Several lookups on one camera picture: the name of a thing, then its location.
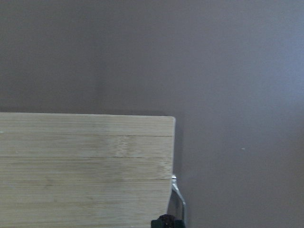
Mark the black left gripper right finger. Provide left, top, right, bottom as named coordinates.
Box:
left=173, top=219, right=185, bottom=228

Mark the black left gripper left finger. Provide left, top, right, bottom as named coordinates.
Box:
left=151, top=219, right=163, bottom=228

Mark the bamboo cutting board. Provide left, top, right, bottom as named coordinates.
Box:
left=0, top=113, right=175, bottom=228

